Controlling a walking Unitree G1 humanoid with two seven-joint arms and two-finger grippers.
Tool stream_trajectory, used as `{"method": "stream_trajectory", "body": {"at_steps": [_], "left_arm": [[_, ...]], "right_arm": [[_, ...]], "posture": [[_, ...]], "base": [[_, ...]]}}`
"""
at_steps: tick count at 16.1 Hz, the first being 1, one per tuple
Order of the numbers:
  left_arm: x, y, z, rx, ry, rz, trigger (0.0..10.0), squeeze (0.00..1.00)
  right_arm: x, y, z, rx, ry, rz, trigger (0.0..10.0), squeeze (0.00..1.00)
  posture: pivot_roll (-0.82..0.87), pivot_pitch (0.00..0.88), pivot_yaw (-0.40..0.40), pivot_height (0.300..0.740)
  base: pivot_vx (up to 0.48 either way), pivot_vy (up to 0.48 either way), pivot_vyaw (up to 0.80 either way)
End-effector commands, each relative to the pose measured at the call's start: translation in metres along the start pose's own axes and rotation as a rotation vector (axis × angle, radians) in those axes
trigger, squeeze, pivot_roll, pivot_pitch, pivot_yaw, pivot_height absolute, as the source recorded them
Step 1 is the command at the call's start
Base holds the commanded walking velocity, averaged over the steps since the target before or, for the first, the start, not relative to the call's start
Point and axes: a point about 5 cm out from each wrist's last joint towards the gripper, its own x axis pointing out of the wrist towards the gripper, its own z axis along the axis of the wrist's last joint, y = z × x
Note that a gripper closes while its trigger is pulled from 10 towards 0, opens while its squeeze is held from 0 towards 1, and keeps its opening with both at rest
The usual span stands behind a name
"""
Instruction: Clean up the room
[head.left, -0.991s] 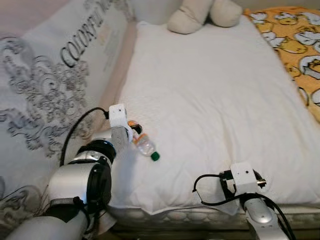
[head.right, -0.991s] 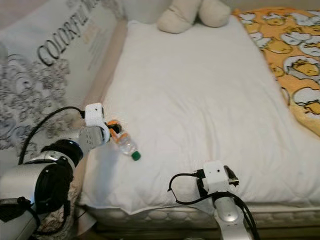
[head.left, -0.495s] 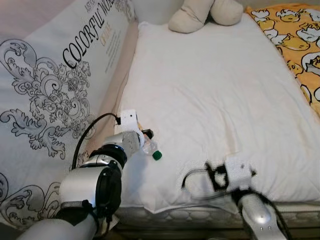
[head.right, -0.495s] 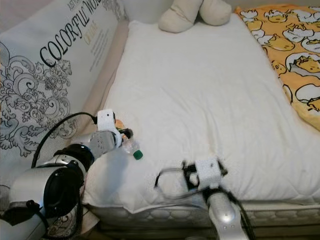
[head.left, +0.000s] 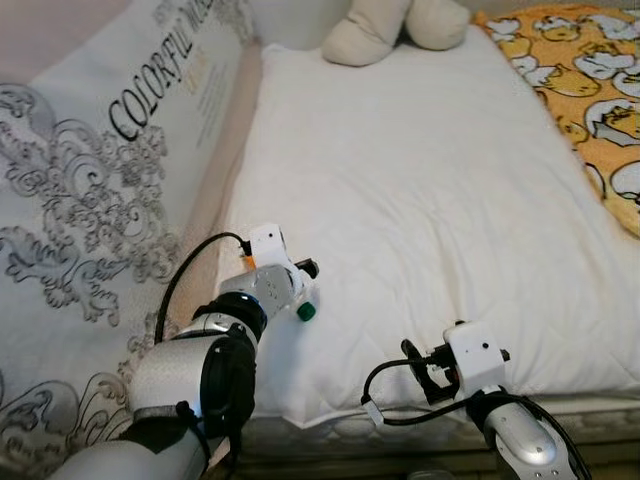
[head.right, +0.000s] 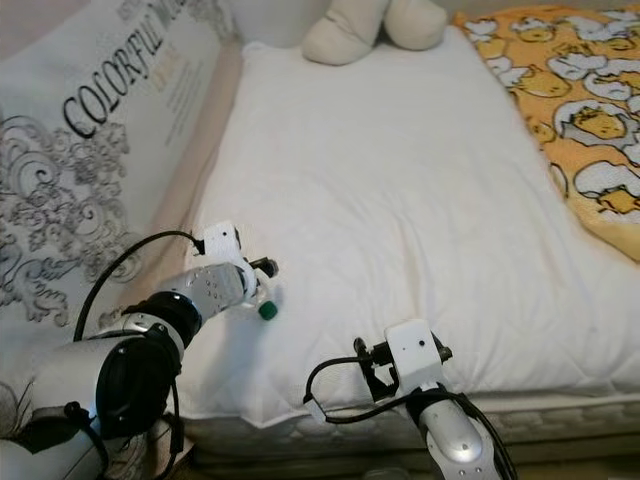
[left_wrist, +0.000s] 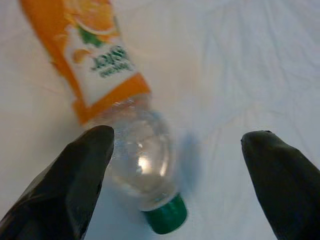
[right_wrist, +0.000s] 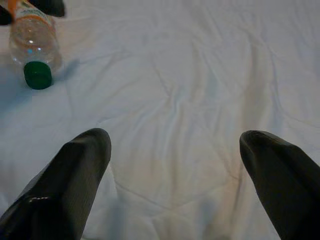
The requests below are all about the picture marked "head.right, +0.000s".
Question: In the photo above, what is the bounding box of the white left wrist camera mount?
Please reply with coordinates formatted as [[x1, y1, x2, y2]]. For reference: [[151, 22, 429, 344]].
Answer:
[[198, 221, 258, 301]]

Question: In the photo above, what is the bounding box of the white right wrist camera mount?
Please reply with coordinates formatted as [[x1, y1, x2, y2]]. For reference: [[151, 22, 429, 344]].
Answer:
[[385, 318, 448, 393]]

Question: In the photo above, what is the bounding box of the grey-white mattress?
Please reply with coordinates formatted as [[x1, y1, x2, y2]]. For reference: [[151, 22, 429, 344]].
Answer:
[[185, 390, 640, 471]]

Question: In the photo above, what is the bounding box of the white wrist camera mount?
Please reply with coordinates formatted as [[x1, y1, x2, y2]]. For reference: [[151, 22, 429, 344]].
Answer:
[[385, 318, 448, 393], [198, 221, 258, 301]]

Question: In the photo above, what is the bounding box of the grey ornament print pillow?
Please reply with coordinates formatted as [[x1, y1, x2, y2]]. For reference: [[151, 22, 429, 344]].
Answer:
[[0, 0, 241, 480]]

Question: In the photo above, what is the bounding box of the white quilted mattress pad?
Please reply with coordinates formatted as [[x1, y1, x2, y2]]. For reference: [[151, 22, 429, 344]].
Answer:
[[178, 40, 640, 426]]

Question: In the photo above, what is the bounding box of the beige plush toy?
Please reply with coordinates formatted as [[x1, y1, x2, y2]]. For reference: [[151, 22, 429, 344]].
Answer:
[[300, 0, 449, 67]]

